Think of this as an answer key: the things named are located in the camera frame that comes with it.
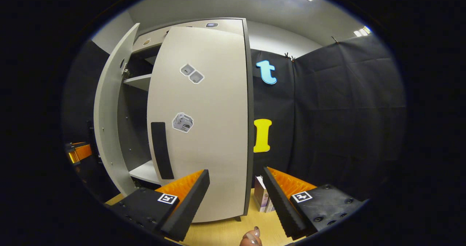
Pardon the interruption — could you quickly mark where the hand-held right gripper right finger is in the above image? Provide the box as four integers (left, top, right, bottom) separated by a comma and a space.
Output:
263, 167, 368, 240

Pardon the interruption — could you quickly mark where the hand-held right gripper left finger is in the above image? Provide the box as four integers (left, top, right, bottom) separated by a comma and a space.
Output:
109, 169, 210, 242

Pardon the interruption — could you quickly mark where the white cabinet door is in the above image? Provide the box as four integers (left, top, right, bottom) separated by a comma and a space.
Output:
147, 26, 252, 223
94, 23, 141, 197

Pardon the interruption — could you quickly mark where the white cabinet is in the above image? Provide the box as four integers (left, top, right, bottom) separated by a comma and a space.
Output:
118, 17, 255, 221

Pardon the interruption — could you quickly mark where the white cabinet shelf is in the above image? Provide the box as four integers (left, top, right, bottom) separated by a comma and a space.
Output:
129, 160, 162, 185
123, 74, 153, 91

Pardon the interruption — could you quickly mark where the beige cabinet drawer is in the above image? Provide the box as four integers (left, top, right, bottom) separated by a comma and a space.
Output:
132, 18, 244, 53

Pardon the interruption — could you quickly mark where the pale spine book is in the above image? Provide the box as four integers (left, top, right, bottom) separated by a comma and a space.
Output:
254, 176, 269, 213

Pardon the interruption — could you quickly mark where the black door handle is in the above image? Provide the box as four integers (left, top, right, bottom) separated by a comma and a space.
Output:
150, 122, 175, 180

